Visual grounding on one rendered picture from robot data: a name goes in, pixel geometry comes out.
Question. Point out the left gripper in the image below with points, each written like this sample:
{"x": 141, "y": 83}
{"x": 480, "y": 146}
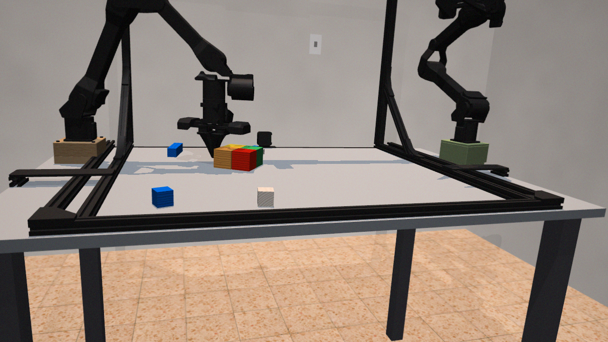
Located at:
{"x": 472, "y": 8}

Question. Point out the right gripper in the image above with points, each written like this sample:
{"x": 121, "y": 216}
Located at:
{"x": 213, "y": 118}

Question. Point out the red cube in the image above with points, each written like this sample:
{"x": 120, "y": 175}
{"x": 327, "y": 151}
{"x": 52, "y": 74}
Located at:
{"x": 244, "y": 159}

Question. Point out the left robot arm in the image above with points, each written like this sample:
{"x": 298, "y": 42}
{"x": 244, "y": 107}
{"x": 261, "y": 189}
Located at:
{"x": 469, "y": 104}

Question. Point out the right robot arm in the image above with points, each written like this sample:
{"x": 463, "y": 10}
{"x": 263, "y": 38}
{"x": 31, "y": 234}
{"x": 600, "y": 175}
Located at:
{"x": 89, "y": 93}

